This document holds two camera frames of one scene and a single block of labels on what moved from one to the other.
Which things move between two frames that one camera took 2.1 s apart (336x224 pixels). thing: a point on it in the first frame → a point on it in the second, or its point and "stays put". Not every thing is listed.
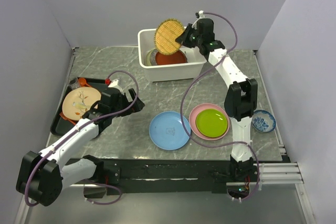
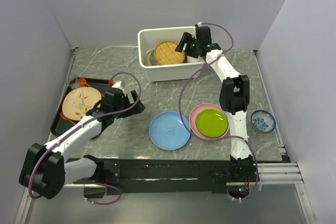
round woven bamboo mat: (166, 33) → (165, 53)
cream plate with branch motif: (148, 57) stays put
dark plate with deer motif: (153, 57) stays put
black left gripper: (136, 107) stays put
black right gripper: (183, 38) → (187, 38)
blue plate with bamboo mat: (167, 130) stays put
